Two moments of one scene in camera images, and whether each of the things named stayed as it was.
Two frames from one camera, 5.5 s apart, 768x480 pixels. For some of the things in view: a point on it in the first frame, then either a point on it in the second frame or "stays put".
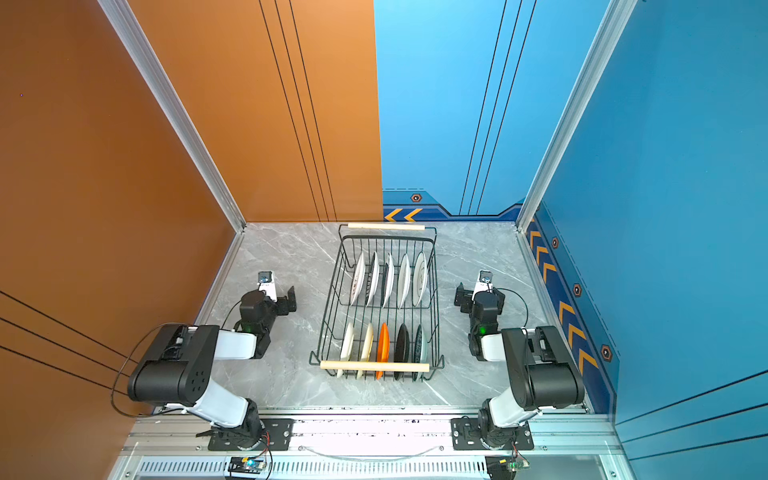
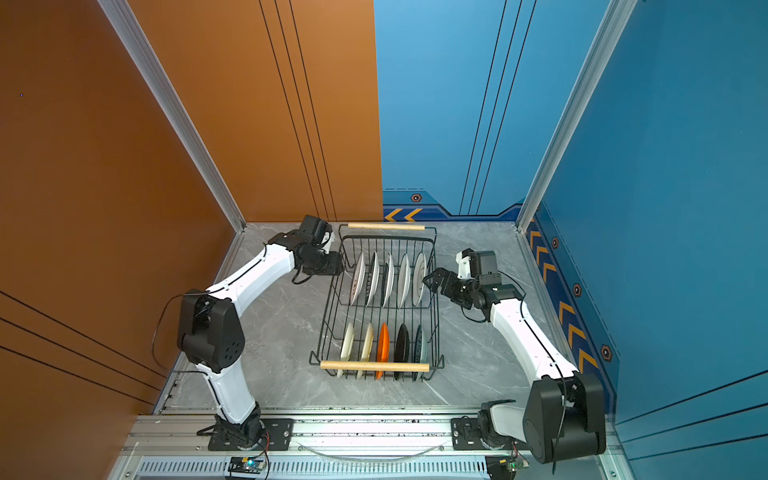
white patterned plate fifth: [420, 278] stays put
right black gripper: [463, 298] -> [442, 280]
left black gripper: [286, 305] -> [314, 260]
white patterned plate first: [358, 279] stays put
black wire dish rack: [380, 315] stays put
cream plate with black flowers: [347, 347] stays put
